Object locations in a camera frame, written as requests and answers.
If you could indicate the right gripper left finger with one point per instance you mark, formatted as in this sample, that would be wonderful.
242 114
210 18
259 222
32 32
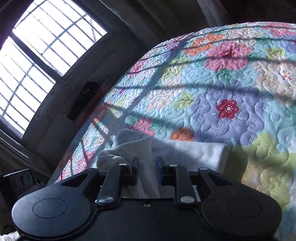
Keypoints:
121 175

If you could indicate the window with metal grille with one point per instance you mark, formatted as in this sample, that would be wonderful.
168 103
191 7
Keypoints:
43 45

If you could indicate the black bag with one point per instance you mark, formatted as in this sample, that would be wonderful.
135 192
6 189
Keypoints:
87 93

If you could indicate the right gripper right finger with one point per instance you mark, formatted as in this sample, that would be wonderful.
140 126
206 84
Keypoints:
178 177

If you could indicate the colourful floral quilt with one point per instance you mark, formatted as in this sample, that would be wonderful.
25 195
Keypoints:
233 84

